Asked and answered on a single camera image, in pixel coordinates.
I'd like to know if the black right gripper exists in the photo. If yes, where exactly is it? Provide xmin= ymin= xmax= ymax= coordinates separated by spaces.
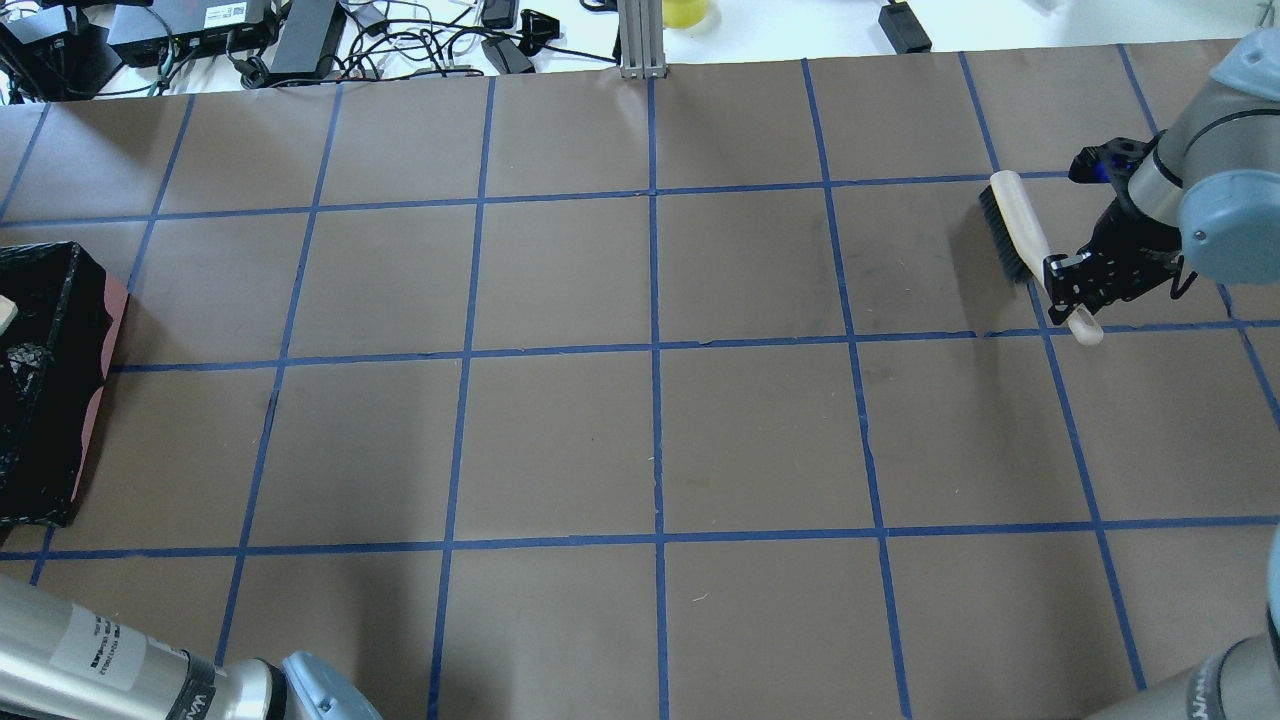
xmin=1042 ymin=138 xmax=1198 ymax=323

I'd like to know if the beige hand brush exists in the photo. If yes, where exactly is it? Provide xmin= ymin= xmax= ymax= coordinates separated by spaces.
xmin=978 ymin=170 xmax=1105 ymax=346

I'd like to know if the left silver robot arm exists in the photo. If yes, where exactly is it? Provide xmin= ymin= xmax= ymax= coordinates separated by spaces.
xmin=1 ymin=577 xmax=381 ymax=719

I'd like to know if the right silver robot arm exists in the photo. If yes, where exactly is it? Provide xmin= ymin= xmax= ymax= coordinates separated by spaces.
xmin=1041 ymin=27 xmax=1279 ymax=719

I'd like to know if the black lined trash bin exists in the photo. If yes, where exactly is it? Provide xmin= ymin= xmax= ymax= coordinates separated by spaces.
xmin=1 ymin=242 xmax=129 ymax=527

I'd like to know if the black power adapter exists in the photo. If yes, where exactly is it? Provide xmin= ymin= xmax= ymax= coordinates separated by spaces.
xmin=877 ymin=1 xmax=933 ymax=55

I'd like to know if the yellow tape roll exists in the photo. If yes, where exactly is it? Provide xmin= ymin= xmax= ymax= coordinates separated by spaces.
xmin=660 ymin=0 xmax=710 ymax=29

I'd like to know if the black power brick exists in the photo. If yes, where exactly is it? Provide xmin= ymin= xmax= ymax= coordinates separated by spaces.
xmin=266 ymin=1 xmax=346 ymax=87

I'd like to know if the aluminium frame post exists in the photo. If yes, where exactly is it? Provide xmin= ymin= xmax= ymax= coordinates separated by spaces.
xmin=617 ymin=0 xmax=668 ymax=79

